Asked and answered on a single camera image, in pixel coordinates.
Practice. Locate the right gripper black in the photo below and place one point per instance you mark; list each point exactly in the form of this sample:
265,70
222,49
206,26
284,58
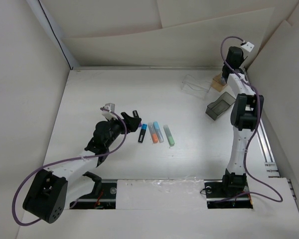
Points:
241,59

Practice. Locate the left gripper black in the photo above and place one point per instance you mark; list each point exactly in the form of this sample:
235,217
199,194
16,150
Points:
131,123

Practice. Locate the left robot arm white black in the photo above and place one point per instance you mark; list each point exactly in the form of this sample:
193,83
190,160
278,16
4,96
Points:
49,193

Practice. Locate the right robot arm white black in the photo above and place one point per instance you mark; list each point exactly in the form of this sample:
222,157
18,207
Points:
245,117

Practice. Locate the black blue highlighter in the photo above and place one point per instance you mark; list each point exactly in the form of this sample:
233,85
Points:
142,133

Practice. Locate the orange highlighter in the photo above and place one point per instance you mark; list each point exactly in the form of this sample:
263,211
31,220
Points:
153,132

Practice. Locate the orange transparent container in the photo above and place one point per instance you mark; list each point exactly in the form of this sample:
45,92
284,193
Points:
218,83

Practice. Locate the light blue highlighter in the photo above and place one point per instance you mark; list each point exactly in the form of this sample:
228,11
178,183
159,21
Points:
158,132

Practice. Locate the clear plastic container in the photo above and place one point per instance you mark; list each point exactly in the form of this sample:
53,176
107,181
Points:
195,87

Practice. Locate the green highlighter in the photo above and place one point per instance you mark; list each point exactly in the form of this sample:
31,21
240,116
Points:
169,135

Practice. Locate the dark grey transparent container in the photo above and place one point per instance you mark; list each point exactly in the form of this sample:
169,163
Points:
220,106

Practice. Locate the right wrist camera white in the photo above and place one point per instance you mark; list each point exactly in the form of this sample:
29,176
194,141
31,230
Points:
247,46

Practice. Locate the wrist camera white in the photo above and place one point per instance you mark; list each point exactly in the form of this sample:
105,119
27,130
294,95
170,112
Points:
107,110
247,46

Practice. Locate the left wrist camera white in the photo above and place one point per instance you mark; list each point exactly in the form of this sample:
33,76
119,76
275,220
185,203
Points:
107,110

